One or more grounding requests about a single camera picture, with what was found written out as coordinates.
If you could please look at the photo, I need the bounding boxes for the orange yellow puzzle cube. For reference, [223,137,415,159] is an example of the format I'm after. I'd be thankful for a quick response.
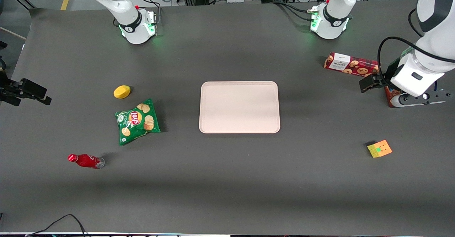
[367,139,393,158]

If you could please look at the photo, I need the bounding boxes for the yellow lemon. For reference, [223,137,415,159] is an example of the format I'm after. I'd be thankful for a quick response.
[113,85,131,99]

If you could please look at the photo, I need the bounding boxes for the black left arm base cables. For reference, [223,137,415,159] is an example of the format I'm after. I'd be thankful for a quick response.
[270,0,320,22]

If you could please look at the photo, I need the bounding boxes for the blue chocolate cookie box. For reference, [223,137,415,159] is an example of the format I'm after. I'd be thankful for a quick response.
[385,86,403,108]

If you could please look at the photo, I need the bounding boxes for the red cola bottle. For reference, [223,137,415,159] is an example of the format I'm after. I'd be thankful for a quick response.
[68,154,105,169]

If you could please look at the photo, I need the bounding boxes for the dark grey table cover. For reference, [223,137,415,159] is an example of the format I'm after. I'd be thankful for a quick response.
[0,0,455,236]

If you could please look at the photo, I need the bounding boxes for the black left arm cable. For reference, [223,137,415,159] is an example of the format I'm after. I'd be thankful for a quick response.
[377,9,455,85]

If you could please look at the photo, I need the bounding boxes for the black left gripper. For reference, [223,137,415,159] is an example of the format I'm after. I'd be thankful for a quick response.
[359,74,385,93]

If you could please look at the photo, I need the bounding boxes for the green potato chips bag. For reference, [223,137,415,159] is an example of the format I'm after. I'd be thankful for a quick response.
[114,99,161,146]

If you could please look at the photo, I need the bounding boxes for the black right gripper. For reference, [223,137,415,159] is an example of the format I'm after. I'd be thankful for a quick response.
[0,79,52,106]

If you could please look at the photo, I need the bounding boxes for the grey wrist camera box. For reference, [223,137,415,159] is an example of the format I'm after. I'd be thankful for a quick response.
[399,91,452,107]

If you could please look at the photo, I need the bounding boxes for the pale pink plastic tray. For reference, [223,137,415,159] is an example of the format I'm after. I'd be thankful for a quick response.
[199,81,281,134]

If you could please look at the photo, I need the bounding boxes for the black right arm base cable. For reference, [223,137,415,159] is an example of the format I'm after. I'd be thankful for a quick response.
[134,0,162,27]

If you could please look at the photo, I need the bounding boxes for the thin black floor cable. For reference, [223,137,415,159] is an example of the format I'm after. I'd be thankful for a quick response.
[27,214,88,237]

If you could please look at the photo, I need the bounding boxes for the red cookie box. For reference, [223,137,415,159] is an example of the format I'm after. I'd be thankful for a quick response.
[323,52,380,78]

